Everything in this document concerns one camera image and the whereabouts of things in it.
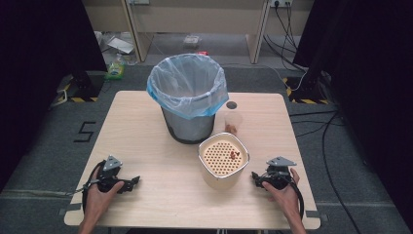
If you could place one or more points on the black curtain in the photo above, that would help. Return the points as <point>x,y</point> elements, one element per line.
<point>39,65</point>
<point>373,81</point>

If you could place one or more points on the cream square container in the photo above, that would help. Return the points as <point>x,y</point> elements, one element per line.
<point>220,180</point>

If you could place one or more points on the person's right hand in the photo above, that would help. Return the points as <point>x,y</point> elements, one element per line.
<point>284,196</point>

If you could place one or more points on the green bottle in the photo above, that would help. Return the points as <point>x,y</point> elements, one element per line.
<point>115,70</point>

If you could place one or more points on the blue plastic trash bag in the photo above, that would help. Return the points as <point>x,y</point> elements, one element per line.
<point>188,84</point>

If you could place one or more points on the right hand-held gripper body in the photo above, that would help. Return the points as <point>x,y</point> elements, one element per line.
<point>278,175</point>

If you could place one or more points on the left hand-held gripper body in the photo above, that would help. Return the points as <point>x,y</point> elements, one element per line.
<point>110,177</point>

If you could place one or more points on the small red object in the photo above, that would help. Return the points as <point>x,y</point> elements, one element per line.
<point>202,53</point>

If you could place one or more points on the grey mesh trash can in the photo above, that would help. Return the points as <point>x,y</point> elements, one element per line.
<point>188,128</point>

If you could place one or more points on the round black table grommet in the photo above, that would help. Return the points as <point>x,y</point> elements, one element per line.
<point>231,105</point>

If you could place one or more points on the perforated cream strainer insert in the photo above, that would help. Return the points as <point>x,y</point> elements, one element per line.
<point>220,159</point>

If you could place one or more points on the clear plastic cup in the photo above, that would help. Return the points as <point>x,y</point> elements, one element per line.
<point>233,121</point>

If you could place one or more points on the white wall socket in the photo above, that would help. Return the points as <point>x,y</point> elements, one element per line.
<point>281,2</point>

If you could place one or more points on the red food scraps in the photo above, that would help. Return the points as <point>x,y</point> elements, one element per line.
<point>233,155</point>

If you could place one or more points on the person's left hand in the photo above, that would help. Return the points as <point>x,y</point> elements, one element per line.
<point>99,200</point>

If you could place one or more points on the light wooden desk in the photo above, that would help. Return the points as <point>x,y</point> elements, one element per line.
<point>195,19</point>

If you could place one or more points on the black stand base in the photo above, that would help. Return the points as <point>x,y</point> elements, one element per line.
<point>86,84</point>
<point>307,89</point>

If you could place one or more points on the white plastic packaging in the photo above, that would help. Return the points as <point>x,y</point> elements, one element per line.
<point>117,44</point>

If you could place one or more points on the clear plastic box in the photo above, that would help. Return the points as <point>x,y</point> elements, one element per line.
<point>191,40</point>

